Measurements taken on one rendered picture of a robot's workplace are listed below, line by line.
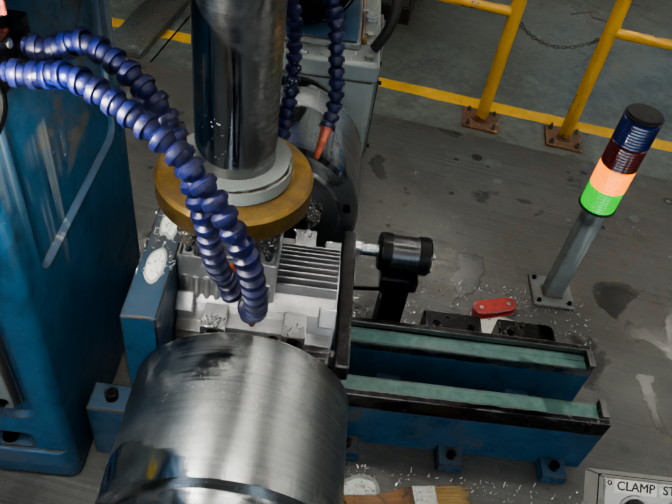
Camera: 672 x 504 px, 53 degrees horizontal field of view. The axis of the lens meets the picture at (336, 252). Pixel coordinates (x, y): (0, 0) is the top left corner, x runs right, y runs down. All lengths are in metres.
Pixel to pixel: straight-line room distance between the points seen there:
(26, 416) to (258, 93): 0.51
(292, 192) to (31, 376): 0.36
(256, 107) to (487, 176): 1.00
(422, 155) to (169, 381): 1.05
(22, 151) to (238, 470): 0.36
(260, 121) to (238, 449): 0.32
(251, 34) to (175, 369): 0.34
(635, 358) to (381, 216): 0.56
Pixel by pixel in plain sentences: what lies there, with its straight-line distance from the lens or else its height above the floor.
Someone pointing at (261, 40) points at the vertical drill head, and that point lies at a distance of 0.64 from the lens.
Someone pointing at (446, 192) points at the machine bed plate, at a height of 0.80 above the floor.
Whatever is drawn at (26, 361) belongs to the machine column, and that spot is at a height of 1.08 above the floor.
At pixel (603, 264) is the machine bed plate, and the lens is 1.50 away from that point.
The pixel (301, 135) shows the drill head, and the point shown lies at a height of 1.16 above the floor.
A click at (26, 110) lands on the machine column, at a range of 0.71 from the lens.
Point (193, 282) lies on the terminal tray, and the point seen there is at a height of 1.10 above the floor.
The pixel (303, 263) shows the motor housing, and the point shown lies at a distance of 0.86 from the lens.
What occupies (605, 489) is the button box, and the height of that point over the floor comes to 1.08.
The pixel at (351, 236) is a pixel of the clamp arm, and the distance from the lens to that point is 1.02.
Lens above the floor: 1.73
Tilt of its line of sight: 45 degrees down
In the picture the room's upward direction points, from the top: 10 degrees clockwise
